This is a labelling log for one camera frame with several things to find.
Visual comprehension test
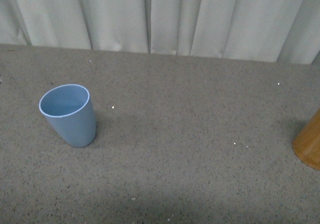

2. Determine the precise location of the light blue plastic cup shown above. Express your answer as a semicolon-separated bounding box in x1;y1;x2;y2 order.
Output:
38;84;97;148

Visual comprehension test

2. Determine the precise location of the bamboo chopstick holder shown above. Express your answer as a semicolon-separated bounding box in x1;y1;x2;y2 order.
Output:
292;109;320;171

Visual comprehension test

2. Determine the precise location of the white pleated curtain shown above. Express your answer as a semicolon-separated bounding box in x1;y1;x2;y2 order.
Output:
0;0;320;65

